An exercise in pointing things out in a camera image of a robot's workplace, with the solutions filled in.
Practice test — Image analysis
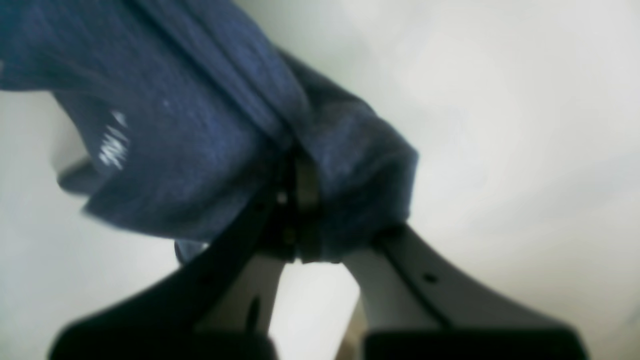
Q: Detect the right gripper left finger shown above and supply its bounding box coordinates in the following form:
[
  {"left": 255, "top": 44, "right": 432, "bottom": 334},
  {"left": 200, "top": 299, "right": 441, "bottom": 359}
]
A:
[{"left": 48, "top": 149, "right": 300, "bottom": 360}]

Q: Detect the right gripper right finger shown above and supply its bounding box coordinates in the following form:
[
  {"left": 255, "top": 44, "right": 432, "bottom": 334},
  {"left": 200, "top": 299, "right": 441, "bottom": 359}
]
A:
[{"left": 295, "top": 150, "right": 589, "bottom": 360}]

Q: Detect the dark blue T-shirt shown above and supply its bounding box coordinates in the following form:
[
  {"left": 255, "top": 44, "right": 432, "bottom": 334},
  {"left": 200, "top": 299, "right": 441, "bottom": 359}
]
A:
[{"left": 1, "top": 0, "right": 418, "bottom": 262}]

